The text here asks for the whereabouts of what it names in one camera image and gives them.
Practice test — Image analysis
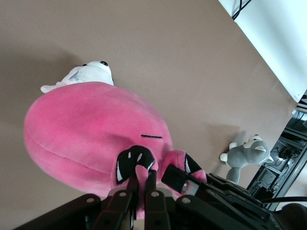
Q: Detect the large table cover sheet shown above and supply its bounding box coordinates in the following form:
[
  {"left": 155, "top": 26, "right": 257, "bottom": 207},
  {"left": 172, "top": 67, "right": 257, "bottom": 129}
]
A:
[{"left": 0, "top": 0, "right": 300, "bottom": 230}]

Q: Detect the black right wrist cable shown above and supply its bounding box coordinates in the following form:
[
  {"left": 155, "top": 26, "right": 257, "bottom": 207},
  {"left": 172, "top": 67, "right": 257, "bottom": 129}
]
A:
[{"left": 261, "top": 195, "right": 307, "bottom": 205}]

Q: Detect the white table edge board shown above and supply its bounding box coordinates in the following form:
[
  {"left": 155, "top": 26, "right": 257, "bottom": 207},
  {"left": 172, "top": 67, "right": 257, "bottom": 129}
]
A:
[{"left": 217, "top": 0, "right": 307, "bottom": 104}]

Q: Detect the grey white husky plush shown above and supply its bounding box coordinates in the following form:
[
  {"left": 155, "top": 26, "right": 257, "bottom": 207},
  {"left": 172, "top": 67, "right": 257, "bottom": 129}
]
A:
[{"left": 220, "top": 134, "right": 274, "bottom": 184}]

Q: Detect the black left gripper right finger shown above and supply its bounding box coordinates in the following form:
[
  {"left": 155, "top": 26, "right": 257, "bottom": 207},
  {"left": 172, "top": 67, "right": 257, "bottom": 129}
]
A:
[{"left": 143, "top": 169, "right": 272, "bottom": 230}]

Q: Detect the thin black cable over edge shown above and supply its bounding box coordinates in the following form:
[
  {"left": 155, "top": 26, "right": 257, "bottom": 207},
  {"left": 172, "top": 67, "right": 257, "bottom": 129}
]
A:
[{"left": 230, "top": 0, "right": 253, "bottom": 20}]

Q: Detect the dark equipment rack with cables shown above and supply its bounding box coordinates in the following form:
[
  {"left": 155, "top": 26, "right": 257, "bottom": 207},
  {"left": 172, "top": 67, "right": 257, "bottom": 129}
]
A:
[{"left": 246, "top": 90, "right": 307, "bottom": 201}]

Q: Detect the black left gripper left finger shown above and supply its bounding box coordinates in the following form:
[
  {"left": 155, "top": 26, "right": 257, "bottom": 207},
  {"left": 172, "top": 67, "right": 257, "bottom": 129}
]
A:
[{"left": 16, "top": 164, "right": 142, "bottom": 230}]

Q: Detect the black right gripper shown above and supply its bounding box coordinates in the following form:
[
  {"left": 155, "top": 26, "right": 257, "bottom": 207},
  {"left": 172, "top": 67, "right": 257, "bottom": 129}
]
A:
[{"left": 161, "top": 164, "right": 307, "bottom": 230}]

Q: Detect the white pink plush dog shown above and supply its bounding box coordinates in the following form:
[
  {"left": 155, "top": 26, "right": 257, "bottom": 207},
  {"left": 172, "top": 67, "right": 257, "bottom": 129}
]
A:
[{"left": 40, "top": 59, "right": 115, "bottom": 94}]

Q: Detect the pink round plush toy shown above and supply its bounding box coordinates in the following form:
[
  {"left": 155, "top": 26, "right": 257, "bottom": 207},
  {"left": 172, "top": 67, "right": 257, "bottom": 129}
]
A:
[{"left": 23, "top": 80, "right": 207, "bottom": 220}]

